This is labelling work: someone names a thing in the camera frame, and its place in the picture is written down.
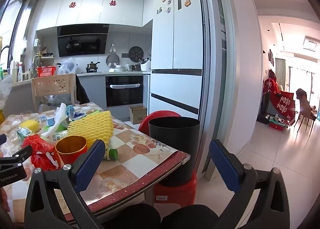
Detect red plastic bag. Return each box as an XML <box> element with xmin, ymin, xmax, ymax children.
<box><xmin>22</xmin><ymin>134</ymin><xmax>63</xmax><ymax>172</ymax></box>

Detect black faucet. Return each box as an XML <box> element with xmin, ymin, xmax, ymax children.
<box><xmin>0</xmin><ymin>46</ymin><xmax>13</xmax><ymax>69</ymax></box>

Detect black built-in oven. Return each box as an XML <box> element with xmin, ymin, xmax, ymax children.
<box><xmin>105</xmin><ymin>75</ymin><xmax>144</xmax><ymax>108</ymax></box>

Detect green drink carton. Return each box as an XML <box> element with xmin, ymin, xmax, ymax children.
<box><xmin>17</xmin><ymin>128</ymin><xmax>36</xmax><ymax>145</ymax></box>

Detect black trash bin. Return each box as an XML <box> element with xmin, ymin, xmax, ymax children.
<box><xmin>148</xmin><ymin>116</ymin><xmax>201</xmax><ymax>187</ymax></box>

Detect yellow sponge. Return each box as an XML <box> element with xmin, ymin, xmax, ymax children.
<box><xmin>20</xmin><ymin>120</ymin><xmax>40</xmax><ymax>132</ymax></box>

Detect red gift bags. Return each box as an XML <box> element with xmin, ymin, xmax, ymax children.
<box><xmin>262</xmin><ymin>69</ymin><xmax>297</xmax><ymax>127</ymax></box>

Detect red plastic basket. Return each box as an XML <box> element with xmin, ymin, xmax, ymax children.
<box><xmin>36</xmin><ymin>66</ymin><xmax>56</xmax><ymax>78</ymax></box>

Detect large clear plastic bag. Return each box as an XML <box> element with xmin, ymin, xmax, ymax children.
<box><xmin>0</xmin><ymin>73</ymin><xmax>13</xmax><ymax>110</ymax></box>

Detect cardboard box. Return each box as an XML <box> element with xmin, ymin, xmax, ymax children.
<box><xmin>129</xmin><ymin>105</ymin><xmax>148</xmax><ymax>125</ymax></box>

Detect crumpled clear plastic bags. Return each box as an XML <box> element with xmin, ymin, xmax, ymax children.
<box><xmin>37</xmin><ymin>93</ymin><xmax>75</xmax><ymax>112</ymax></box>

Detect white refrigerator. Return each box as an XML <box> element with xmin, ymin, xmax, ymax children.
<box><xmin>149</xmin><ymin>0</ymin><xmax>209</xmax><ymax>123</ymax></box>

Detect white crumpled paper towel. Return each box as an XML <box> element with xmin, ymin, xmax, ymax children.
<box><xmin>41</xmin><ymin>103</ymin><xmax>70</xmax><ymax>142</ymax></box>

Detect translucent bluish plastic bag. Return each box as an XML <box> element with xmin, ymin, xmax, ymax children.
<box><xmin>58</xmin><ymin>57</ymin><xmax>78</xmax><ymax>75</ymax></box>

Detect steel cooking pot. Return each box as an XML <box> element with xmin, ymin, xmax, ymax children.
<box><xmin>86</xmin><ymin>61</ymin><xmax>101</xmax><ymax>72</ymax></box>

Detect round grey plate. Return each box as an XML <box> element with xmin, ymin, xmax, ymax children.
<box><xmin>106</xmin><ymin>54</ymin><xmax>121</xmax><ymax>68</ymax></box>

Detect dark round baking pan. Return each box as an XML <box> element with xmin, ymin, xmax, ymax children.
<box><xmin>128</xmin><ymin>46</ymin><xmax>145</xmax><ymax>61</ymax></box>

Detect ceiling air vent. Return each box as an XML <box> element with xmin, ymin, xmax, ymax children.
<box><xmin>302</xmin><ymin>36</ymin><xmax>320</xmax><ymax>51</ymax></box>

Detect white rice cooker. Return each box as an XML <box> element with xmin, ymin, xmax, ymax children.
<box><xmin>140</xmin><ymin>59</ymin><xmax>152</xmax><ymax>72</ymax></box>

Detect gold tin can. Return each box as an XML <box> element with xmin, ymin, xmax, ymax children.
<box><xmin>55</xmin><ymin>136</ymin><xmax>88</xmax><ymax>165</ymax></box>

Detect green white tube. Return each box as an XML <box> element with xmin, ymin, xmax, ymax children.
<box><xmin>41</xmin><ymin>130</ymin><xmax>70</xmax><ymax>145</ymax></box>

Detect beige plastic chair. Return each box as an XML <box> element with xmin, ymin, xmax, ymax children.
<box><xmin>31</xmin><ymin>73</ymin><xmax>77</xmax><ymax>112</ymax></box>

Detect brown dining chair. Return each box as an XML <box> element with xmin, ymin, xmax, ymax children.
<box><xmin>294</xmin><ymin>88</ymin><xmax>317</xmax><ymax>136</ymax></box>

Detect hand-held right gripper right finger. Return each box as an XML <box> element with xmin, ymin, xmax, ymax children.
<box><xmin>209</xmin><ymin>139</ymin><xmax>297</xmax><ymax>229</ymax></box>

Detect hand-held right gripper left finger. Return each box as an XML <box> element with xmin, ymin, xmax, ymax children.
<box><xmin>24</xmin><ymin>140</ymin><xmax>106</xmax><ymax>229</ymax></box>

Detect blue white flat carton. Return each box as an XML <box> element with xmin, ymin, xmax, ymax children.
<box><xmin>39</xmin><ymin>116</ymin><xmax>56</xmax><ymax>126</ymax></box>

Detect black jacket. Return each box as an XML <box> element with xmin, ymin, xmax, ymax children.
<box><xmin>75</xmin><ymin>75</ymin><xmax>91</xmax><ymax>105</ymax></box>

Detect red plastic chair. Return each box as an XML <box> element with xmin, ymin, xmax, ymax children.
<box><xmin>138</xmin><ymin>110</ymin><xmax>199</xmax><ymax>204</ymax></box>

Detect blue packaging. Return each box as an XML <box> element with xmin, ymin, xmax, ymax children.
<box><xmin>66</xmin><ymin>105</ymin><xmax>87</xmax><ymax>121</ymax></box>

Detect black range hood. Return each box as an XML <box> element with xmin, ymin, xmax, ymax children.
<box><xmin>57</xmin><ymin>24</ymin><xmax>110</xmax><ymax>58</ymax></box>

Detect green cap cleaner bottle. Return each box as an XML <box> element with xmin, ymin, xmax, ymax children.
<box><xmin>102</xmin><ymin>147</ymin><xmax>119</xmax><ymax>161</ymax></box>

